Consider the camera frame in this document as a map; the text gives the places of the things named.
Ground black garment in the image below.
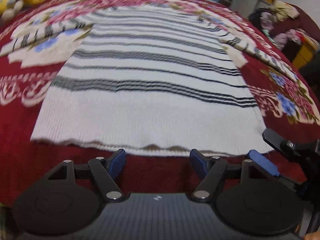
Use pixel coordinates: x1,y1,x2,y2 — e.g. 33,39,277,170
249,9,270,28

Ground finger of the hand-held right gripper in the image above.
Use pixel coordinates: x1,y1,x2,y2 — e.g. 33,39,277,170
262,128,300,160
248,149,308,195

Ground pink padded jacket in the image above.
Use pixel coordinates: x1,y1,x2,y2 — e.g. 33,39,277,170
272,29,300,50

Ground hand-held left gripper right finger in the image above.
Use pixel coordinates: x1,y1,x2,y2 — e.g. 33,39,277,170
189,149,269,203

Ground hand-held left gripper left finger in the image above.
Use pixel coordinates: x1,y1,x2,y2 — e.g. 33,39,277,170
47,149,126,203

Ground striped white sweater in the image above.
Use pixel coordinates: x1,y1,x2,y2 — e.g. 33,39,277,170
0,5,300,157

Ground red floral blanket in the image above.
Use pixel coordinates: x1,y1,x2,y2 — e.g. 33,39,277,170
0,0,320,208

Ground black pants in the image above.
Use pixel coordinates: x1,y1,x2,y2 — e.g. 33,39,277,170
299,55,320,85

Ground cream cloth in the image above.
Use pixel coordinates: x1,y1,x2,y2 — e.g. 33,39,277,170
271,1,299,22

